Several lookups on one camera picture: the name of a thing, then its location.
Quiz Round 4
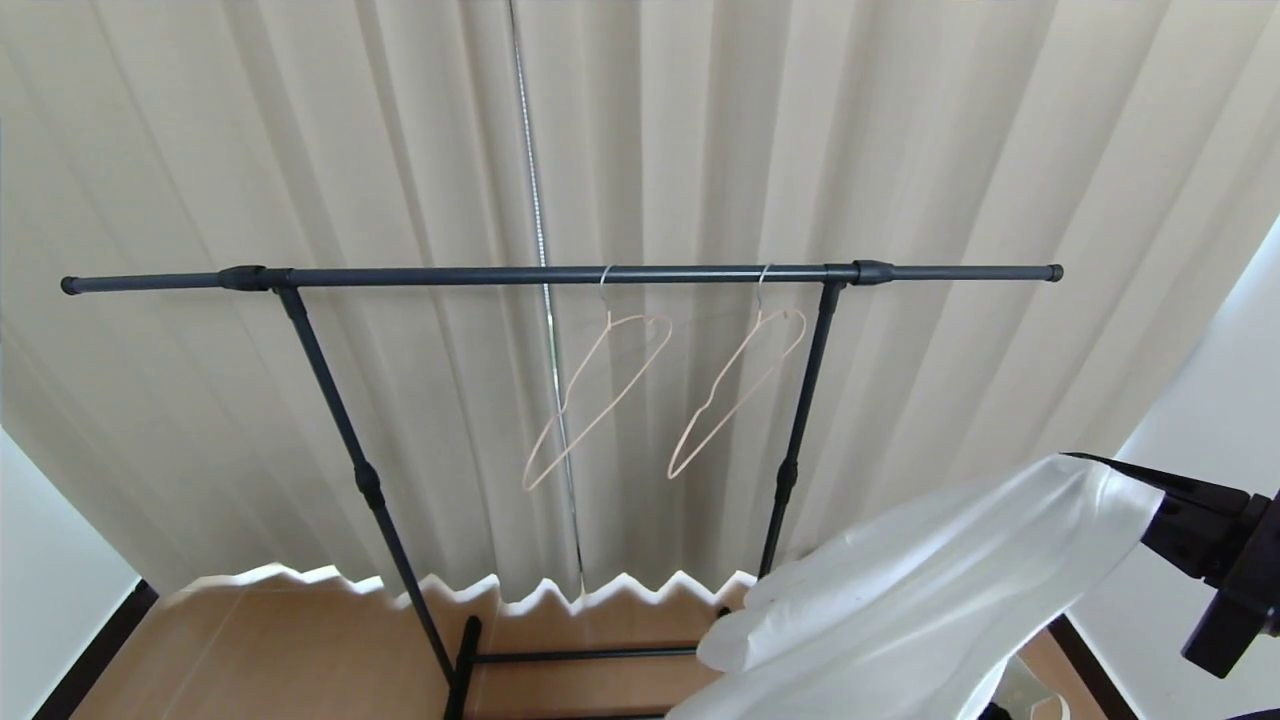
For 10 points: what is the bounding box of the black clothes rack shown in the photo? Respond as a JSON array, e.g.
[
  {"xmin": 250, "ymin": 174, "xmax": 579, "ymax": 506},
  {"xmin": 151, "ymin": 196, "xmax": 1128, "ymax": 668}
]
[{"xmin": 59, "ymin": 261, "xmax": 1065, "ymax": 720}]

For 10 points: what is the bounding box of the beige curtain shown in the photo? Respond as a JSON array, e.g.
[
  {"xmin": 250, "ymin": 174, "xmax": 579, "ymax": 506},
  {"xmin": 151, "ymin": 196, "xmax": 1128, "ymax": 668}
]
[{"xmin": 0, "ymin": 0, "xmax": 1280, "ymax": 613}]

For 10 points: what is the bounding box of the white laundry basket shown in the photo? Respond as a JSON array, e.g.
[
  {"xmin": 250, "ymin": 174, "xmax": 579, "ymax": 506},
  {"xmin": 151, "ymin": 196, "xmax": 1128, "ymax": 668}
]
[{"xmin": 984, "ymin": 654, "xmax": 1074, "ymax": 720}]

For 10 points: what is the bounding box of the pink clothes hanger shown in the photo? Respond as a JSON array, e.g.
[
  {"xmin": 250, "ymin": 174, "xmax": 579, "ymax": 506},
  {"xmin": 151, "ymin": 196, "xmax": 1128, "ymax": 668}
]
[
  {"xmin": 521, "ymin": 264, "xmax": 674, "ymax": 493},
  {"xmin": 666, "ymin": 262, "xmax": 808, "ymax": 482}
]

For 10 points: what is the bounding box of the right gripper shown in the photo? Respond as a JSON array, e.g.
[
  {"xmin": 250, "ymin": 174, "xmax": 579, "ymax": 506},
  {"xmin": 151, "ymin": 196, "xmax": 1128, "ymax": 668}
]
[{"xmin": 1140, "ymin": 480, "xmax": 1280, "ymax": 681}]

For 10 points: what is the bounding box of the white garment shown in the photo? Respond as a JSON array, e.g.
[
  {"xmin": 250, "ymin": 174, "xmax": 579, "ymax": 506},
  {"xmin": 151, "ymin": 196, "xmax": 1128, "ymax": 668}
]
[{"xmin": 664, "ymin": 452, "xmax": 1167, "ymax": 720}]

